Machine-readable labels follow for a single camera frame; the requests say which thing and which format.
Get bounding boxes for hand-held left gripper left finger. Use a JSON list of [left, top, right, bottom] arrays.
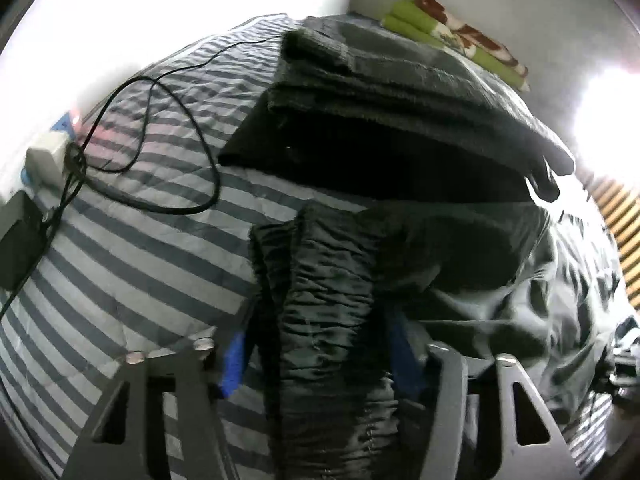
[[60, 327, 246, 480]]

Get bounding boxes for black power adapter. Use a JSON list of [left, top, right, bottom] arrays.
[[0, 192, 48, 291]]

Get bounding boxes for thin black ring light cable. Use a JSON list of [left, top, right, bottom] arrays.
[[80, 30, 286, 141]]

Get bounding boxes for green folded quilt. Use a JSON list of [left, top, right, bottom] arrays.
[[380, 0, 531, 93]]

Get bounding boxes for stack of folded dark clothes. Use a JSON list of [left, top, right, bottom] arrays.
[[217, 15, 576, 206]]

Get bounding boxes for looped black cable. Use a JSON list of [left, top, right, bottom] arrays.
[[62, 76, 221, 216]]

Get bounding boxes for dark green pants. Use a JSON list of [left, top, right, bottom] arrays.
[[249, 200, 626, 480]]

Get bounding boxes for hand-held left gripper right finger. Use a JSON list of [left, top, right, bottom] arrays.
[[387, 307, 583, 480]]

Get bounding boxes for white power strip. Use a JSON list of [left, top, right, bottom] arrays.
[[22, 115, 83, 181]]

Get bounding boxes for brown patterned folded blanket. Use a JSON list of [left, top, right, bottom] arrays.
[[410, 0, 530, 78]]

